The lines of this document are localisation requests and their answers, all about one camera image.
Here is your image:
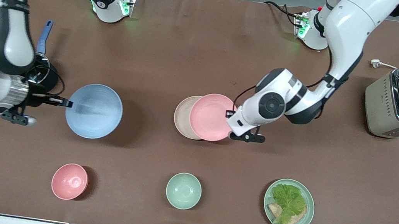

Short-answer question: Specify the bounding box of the beige plate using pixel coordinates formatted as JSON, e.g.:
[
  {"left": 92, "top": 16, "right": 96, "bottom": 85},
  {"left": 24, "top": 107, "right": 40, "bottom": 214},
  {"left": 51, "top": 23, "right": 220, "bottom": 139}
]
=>
[{"left": 171, "top": 93, "right": 208, "bottom": 141}]

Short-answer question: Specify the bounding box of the blue plate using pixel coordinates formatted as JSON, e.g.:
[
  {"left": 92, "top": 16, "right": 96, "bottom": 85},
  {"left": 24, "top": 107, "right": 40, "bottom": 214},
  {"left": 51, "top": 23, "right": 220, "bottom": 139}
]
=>
[{"left": 62, "top": 80, "right": 126, "bottom": 143}]

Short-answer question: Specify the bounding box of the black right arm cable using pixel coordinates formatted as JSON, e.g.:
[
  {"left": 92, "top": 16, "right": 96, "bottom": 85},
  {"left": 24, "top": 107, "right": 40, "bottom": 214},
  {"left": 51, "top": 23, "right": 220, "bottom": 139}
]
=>
[{"left": 41, "top": 66, "right": 68, "bottom": 101}]

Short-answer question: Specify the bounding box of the green lettuce leaf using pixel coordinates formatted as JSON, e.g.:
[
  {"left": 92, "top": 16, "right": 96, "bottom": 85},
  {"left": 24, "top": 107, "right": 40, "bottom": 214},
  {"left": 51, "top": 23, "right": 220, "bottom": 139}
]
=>
[{"left": 267, "top": 182, "right": 310, "bottom": 224}]

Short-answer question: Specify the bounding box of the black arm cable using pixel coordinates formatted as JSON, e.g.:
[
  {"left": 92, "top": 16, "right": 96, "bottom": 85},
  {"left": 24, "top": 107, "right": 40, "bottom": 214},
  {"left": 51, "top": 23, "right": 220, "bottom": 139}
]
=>
[
  {"left": 232, "top": 32, "right": 336, "bottom": 126},
  {"left": 41, "top": 66, "right": 68, "bottom": 101}
]

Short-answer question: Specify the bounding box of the pink bowl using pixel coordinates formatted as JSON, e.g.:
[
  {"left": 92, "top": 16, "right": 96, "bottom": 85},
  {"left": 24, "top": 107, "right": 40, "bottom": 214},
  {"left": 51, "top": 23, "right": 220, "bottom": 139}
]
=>
[{"left": 49, "top": 161, "right": 91, "bottom": 203}]

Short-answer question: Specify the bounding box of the brown bread slice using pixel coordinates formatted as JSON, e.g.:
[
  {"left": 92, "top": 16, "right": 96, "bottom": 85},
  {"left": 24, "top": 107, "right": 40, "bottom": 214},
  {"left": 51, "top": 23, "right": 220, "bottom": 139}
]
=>
[{"left": 265, "top": 202, "right": 308, "bottom": 224}]

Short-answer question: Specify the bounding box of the green plate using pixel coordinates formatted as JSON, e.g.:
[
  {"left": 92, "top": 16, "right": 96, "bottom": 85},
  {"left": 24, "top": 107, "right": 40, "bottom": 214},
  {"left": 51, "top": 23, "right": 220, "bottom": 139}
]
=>
[{"left": 261, "top": 176, "right": 319, "bottom": 224}]

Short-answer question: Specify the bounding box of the dark pot with blue handle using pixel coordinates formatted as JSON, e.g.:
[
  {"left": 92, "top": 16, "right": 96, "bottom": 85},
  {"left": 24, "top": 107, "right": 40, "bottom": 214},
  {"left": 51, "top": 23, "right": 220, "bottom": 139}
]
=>
[{"left": 29, "top": 18, "right": 67, "bottom": 93}]

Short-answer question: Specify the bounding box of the green bowl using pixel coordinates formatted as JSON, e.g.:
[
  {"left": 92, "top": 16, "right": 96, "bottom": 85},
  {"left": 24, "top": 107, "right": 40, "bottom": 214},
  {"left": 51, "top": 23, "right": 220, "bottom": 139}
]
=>
[{"left": 164, "top": 170, "right": 204, "bottom": 212}]

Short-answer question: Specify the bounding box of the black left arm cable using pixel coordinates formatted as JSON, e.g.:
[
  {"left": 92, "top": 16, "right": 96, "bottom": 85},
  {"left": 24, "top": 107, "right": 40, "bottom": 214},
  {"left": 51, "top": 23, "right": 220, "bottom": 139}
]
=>
[{"left": 232, "top": 32, "right": 336, "bottom": 126}]

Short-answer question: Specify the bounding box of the pink plate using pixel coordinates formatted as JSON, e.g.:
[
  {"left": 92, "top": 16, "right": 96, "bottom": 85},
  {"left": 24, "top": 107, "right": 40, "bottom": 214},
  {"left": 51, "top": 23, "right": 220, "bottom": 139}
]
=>
[{"left": 186, "top": 91, "right": 240, "bottom": 145}]

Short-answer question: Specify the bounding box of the white toaster plug and cord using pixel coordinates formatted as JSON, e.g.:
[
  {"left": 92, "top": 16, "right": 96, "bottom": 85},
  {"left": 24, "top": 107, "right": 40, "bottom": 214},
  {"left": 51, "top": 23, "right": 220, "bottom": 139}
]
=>
[{"left": 370, "top": 58, "right": 399, "bottom": 72}]

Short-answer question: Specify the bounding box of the black left base cable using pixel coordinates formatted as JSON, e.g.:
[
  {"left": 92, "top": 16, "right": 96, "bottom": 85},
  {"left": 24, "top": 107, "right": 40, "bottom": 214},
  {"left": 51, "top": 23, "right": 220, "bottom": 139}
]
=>
[{"left": 262, "top": 0, "right": 304, "bottom": 28}]

